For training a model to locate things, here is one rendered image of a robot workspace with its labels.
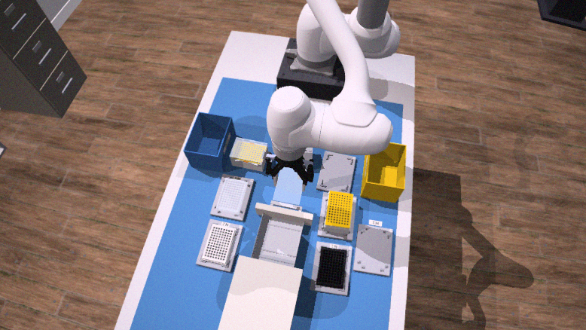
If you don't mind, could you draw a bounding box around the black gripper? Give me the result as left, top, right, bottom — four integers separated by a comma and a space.
265, 151, 314, 192

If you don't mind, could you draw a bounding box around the yellow open-top bin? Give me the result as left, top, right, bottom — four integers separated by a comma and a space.
360, 142, 407, 203

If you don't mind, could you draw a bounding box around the blue open-top bin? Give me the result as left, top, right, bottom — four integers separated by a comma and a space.
183, 112, 236, 173

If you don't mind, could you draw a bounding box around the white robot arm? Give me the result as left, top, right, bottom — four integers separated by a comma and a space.
267, 0, 401, 161

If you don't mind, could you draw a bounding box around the white label with black text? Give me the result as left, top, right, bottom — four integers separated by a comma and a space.
369, 219, 382, 227

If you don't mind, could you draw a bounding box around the blue bench mat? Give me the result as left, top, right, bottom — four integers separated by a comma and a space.
130, 77, 403, 330

